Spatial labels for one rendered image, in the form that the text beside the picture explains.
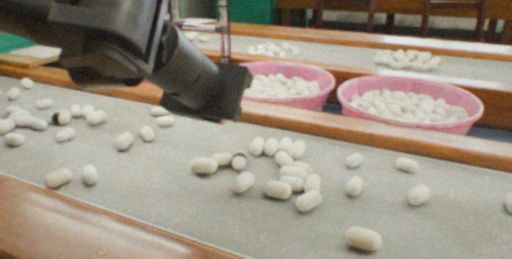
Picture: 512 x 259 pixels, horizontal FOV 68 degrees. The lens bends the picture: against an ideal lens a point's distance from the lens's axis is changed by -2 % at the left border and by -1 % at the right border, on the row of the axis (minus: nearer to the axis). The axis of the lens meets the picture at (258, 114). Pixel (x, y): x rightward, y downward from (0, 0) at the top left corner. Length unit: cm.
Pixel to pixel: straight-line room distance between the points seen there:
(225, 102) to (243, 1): 304
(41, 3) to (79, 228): 24
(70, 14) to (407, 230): 40
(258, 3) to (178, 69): 305
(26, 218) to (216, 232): 21
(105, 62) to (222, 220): 24
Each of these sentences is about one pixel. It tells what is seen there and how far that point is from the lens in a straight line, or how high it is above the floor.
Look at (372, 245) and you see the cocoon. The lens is 43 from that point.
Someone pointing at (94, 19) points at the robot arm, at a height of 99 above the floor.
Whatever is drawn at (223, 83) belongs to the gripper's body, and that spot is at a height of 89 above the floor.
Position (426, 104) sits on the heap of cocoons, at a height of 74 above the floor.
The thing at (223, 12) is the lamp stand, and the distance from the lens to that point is 101.
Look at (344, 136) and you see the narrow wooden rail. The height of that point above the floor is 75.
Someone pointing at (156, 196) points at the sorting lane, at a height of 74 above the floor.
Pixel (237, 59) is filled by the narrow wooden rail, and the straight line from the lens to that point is 105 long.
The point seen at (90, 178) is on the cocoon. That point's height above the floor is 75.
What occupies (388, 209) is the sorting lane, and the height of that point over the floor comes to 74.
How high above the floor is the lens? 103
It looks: 23 degrees down
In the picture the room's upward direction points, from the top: straight up
